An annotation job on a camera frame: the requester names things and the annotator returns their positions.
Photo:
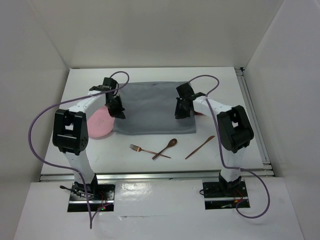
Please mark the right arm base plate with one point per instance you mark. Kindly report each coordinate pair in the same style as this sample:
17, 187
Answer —
216, 199

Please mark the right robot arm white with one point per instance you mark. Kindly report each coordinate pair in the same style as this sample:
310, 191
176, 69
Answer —
233, 129

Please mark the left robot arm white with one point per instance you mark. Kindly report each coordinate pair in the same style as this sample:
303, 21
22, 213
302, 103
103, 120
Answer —
70, 130

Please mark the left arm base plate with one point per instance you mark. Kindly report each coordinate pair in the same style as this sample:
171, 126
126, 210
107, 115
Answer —
104, 199

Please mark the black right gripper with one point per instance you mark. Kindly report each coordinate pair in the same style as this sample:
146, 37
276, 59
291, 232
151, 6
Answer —
179, 114

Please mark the copper fork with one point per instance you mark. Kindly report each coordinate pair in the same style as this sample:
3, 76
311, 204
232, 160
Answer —
139, 149

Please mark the aluminium rail right side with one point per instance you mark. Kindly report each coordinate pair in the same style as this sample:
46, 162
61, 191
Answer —
267, 165

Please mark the aluminium rail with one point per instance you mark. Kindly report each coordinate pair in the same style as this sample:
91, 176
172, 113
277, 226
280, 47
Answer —
136, 176
267, 165

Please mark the aluminium rail front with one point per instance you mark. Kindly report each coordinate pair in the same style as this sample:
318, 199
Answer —
136, 176

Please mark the brown wooden spoon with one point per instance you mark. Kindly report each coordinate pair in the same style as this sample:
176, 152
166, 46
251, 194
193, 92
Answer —
170, 144

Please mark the grey cloth placemat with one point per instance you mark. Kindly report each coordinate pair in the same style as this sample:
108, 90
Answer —
149, 109

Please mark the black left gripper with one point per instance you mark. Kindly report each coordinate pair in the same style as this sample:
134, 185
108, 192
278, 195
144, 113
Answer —
118, 112

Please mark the pink plate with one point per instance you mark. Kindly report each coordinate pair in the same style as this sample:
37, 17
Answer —
100, 124

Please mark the copper knife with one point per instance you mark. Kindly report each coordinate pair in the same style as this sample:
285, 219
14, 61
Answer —
198, 148

